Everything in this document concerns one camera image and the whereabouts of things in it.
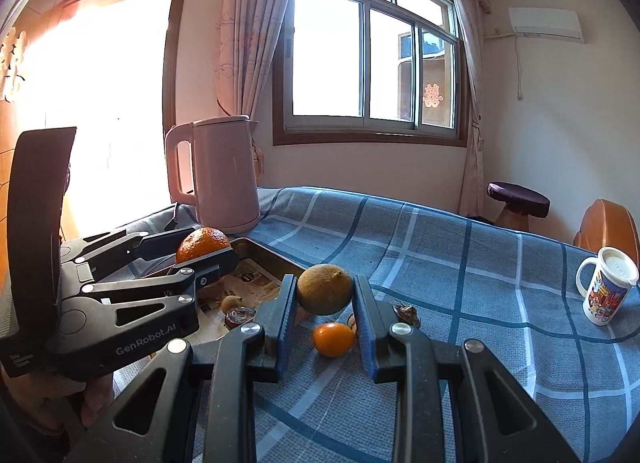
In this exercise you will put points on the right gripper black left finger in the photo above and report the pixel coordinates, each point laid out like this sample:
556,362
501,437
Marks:
154,419

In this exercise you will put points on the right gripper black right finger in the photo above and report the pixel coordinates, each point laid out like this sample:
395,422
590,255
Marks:
493,418

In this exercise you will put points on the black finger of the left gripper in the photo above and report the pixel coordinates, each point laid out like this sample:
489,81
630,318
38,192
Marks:
123,246
184,278

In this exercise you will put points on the large orange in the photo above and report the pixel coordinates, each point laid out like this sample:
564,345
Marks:
201,242

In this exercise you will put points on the small orange tangerine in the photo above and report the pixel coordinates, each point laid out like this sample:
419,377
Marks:
333,339

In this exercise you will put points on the yellow-brown round fruit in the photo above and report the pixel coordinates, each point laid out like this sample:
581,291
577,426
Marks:
324,289

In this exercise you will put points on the dark brown water chestnut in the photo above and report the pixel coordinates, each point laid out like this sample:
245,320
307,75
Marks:
237,316

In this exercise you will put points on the person's left hand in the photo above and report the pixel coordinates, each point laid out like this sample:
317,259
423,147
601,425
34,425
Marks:
49,399

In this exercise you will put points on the small tan fruit in tin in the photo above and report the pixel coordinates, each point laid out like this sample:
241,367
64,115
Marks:
230,302

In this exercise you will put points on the red metal tin box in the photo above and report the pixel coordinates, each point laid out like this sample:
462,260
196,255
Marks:
257,278

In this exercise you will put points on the pink electric kettle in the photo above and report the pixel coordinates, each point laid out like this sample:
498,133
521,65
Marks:
224,193

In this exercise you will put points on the blue plaid tablecloth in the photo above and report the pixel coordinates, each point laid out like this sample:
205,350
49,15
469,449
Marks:
515,292

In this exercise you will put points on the cartoon print white mug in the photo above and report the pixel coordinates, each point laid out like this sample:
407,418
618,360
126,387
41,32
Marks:
614,275

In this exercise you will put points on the dark purple round stool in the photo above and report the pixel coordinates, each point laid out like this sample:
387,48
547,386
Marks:
519,204

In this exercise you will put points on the brown leather sofa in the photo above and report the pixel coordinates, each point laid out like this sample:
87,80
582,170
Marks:
606,223

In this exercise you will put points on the left pink curtain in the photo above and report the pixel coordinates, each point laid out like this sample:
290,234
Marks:
248,34

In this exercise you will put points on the pink curtain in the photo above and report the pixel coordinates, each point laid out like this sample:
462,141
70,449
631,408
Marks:
248,34
470,17

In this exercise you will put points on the sliding glass window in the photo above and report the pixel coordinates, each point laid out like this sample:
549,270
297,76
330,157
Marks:
369,71

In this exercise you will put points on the white wall air conditioner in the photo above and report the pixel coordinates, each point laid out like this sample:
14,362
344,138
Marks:
549,23

